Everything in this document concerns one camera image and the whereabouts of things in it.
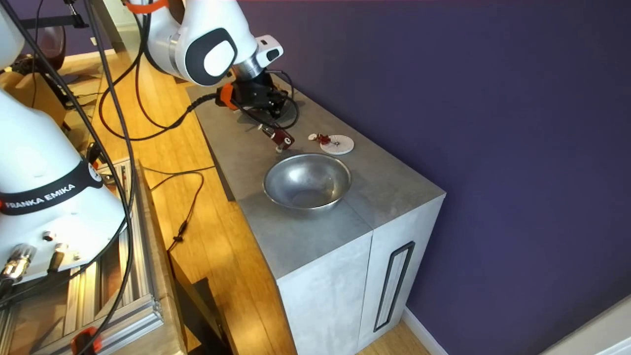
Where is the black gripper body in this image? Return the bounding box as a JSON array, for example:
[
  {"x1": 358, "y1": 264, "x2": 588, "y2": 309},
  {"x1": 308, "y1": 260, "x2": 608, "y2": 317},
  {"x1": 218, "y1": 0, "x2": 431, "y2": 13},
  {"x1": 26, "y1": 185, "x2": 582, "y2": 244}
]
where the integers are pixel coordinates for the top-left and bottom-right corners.
[{"x1": 231, "y1": 68, "x2": 293, "y2": 125}]

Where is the red trailer toy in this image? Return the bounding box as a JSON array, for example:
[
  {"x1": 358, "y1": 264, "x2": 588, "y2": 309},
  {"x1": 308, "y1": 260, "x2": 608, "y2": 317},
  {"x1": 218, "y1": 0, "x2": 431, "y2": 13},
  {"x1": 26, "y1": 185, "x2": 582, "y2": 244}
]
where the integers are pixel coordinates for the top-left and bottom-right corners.
[{"x1": 271, "y1": 127, "x2": 297, "y2": 153}]

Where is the metal bowl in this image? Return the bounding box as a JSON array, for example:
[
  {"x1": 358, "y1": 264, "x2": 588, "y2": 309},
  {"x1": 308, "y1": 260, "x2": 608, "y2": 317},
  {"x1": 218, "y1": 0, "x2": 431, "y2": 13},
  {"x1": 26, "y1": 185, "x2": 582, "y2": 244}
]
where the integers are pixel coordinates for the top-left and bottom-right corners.
[{"x1": 263, "y1": 151, "x2": 356, "y2": 212}]

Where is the small white disc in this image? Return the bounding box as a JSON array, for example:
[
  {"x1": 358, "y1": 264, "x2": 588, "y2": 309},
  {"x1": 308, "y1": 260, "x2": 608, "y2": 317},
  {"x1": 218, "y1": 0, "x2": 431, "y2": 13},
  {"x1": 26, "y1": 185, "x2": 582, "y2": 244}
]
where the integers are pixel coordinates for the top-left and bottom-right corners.
[{"x1": 318, "y1": 131, "x2": 358, "y2": 157}]

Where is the grey concrete-look cabinet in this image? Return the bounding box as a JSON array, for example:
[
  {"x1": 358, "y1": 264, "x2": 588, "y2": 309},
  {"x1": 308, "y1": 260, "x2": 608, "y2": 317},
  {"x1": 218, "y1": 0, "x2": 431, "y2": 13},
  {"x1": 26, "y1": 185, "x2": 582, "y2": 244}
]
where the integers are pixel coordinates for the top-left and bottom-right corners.
[{"x1": 186, "y1": 70, "x2": 448, "y2": 355}]

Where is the dark chair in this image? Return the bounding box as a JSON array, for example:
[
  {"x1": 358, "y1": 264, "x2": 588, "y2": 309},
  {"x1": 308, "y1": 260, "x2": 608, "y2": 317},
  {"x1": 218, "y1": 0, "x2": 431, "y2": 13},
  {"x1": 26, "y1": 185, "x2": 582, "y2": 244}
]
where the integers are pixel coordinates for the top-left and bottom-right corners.
[{"x1": 0, "y1": 0, "x2": 91, "y2": 108}]

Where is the black floor cable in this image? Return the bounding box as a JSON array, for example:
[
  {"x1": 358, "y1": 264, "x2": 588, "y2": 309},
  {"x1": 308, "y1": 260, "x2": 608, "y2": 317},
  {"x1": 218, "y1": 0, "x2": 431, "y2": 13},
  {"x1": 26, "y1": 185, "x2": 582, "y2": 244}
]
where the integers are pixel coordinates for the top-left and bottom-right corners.
[{"x1": 141, "y1": 163, "x2": 220, "y2": 254}]

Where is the orange strap on arm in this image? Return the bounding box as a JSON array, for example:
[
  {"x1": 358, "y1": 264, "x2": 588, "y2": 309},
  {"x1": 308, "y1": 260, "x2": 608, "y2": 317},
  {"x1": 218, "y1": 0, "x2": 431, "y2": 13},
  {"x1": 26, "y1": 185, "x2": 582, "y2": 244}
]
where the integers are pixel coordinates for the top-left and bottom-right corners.
[{"x1": 125, "y1": 0, "x2": 172, "y2": 17}]

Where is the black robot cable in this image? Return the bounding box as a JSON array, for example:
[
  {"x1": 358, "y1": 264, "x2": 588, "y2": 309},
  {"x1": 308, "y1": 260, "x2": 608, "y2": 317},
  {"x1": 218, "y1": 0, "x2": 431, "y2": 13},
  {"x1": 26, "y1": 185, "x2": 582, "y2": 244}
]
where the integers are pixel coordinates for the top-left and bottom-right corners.
[{"x1": 0, "y1": 0, "x2": 302, "y2": 355}]

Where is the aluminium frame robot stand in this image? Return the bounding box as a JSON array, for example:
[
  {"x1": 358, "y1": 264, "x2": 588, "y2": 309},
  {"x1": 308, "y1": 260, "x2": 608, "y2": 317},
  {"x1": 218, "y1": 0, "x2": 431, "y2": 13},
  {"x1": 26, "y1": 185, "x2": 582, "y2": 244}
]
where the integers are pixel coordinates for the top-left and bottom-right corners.
[{"x1": 0, "y1": 155, "x2": 174, "y2": 355}]

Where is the black cabinet door handle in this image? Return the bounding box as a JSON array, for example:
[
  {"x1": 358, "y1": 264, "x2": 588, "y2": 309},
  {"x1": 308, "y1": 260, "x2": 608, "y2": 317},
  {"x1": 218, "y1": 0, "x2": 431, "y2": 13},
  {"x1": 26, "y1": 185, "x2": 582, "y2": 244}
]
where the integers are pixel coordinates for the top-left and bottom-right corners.
[{"x1": 373, "y1": 238, "x2": 419, "y2": 333}]

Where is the red clamp handle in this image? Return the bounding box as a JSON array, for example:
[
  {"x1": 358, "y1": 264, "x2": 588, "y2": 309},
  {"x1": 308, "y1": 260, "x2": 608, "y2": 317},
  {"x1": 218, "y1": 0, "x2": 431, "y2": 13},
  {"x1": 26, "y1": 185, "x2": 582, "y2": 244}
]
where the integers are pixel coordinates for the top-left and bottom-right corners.
[{"x1": 70, "y1": 325, "x2": 107, "y2": 355}]

